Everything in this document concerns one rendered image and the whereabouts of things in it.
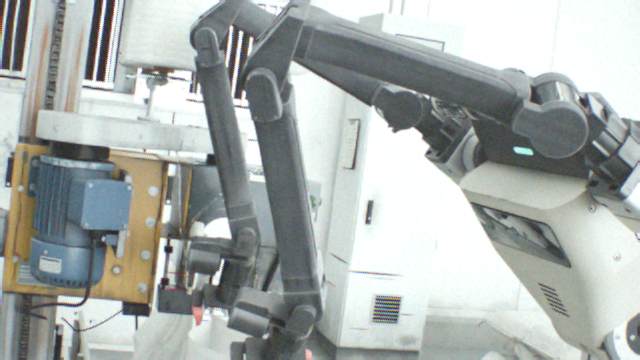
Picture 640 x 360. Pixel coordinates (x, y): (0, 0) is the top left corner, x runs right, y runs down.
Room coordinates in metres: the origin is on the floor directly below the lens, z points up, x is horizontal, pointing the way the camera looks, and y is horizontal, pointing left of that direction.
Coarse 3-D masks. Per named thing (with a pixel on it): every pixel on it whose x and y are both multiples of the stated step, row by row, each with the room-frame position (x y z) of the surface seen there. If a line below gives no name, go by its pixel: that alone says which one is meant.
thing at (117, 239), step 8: (120, 176) 1.91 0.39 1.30; (128, 176) 1.81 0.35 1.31; (104, 232) 1.82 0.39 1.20; (112, 232) 1.83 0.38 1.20; (120, 232) 1.80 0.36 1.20; (128, 232) 1.88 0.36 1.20; (104, 240) 1.80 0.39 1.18; (112, 240) 1.80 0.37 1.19; (120, 240) 1.80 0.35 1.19; (112, 248) 1.91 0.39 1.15; (120, 248) 1.80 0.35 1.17; (120, 256) 1.80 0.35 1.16
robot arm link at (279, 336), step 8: (272, 320) 1.44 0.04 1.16; (280, 320) 1.44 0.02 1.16; (272, 328) 1.47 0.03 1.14; (280, 328) 1.44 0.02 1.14; (312, 328) 1.46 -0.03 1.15; (272, 336) 1.46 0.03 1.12; (280, 336) 1.44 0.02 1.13; (288, 336) 1.43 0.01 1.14; (296, 336) 1.44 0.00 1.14; (304, 336) 1.44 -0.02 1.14; (272, 344) 1.47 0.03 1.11; (280, 344) 1.45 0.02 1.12; (288, 344) 1.44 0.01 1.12; (296, 344) 1.45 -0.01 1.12; (288, 352) 1.46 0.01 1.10; (296, 352) 1.47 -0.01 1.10
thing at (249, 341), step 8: (248, 344) 1.52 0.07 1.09; (256, 344) 1.52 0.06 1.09; (264, 344) 1.50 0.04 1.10; (304, 344) 1.55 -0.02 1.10; (248, 352) 1.51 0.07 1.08; (256, 352) 1.51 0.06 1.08; (264, 352) 1.49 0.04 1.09; (272, 352) 1.47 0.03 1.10; (280, 352) 1.47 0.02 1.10; (304, 352) 1.54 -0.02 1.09
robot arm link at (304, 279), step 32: (256, 96) 1.22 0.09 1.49; (288, 96) 1.26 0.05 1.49; (256, 128) 1.27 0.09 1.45; (288, 128) 1.27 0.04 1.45; (288, 160) 1.29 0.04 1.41; (288, 192) 1.32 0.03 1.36; (288, 224) 1.34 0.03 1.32; (288, 256) 1.37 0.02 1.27; (320, 256) 1.41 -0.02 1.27; (288, 288) 1.39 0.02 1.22; (320, 288) 1.39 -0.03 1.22
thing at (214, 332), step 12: (204, 324) 1.88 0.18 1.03; (216, 324) 1.96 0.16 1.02; (192, 336) 1.83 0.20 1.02; (204, 336) 1.89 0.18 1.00; (216, 336) 1.96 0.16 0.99; (228, 336) 1.93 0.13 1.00; (240, 336) 1.91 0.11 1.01; (264, 336) 1.87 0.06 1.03; (192, 348) 1.72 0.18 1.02; (204, 348) 1.69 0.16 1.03; (216, 348) 1.95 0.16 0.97; (228, 348) 1.93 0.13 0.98
